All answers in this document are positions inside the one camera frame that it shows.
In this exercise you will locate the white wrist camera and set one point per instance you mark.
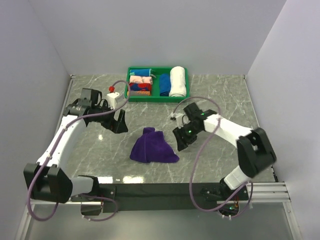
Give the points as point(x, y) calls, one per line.
point(113, 98)
point(179, 118)

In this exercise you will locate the green plastic tray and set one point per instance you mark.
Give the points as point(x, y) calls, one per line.
point(155, 96)

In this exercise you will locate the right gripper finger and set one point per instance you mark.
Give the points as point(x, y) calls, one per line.
point(191, 139)
point(181, 145)

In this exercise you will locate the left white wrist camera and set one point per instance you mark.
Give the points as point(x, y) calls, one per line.
point(113, 98)

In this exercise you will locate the left aluminium side rail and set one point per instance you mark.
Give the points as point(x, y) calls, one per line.
point(72, 76)

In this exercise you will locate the teal blue rolled towel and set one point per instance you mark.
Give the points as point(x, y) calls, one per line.
point(142, 72)

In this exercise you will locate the orange grey rolled towel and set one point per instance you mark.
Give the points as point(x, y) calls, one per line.
point(139, 93)

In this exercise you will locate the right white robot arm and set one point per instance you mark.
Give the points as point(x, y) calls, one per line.
point(254, 150)

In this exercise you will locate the purple towel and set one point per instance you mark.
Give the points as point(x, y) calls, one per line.
point(151, 147)

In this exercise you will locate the pink rolled towel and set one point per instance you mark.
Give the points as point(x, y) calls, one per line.
point(141, 79)

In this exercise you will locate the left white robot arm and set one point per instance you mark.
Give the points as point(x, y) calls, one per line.
point(46, 179)

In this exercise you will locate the right aluminium side rail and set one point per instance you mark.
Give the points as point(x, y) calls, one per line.
point(257, 124)

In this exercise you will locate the red blue rolled towel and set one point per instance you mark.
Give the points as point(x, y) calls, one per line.
point(140, 87)

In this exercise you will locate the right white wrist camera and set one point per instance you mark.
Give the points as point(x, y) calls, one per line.
point(179, 118)

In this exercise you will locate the white rolled towel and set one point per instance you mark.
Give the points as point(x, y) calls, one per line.
point(178, 82)

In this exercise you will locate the aluminium side rail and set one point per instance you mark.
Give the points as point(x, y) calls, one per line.
point(257, 124)
point(72, 76)

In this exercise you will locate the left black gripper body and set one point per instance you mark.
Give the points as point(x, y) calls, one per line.
point(105, 117)

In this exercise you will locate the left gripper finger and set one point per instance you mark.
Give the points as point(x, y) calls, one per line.
point(121, 126)
point(111, 125)

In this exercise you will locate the black base bar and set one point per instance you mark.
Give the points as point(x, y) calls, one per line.
point(159, 196)

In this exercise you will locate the aluminium front rail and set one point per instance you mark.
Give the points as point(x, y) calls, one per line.
point(263, 192)

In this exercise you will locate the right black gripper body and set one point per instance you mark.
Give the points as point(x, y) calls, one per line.
point(190, 129)

